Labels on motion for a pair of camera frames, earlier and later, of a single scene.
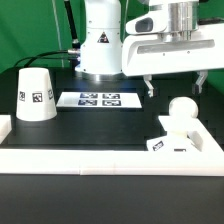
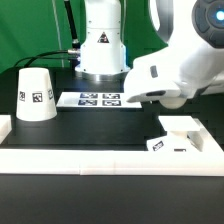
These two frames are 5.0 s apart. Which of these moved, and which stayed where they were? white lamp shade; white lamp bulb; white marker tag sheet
Moved: white lamp bulb
Stayed: white lamp shade; white marker tag sheet
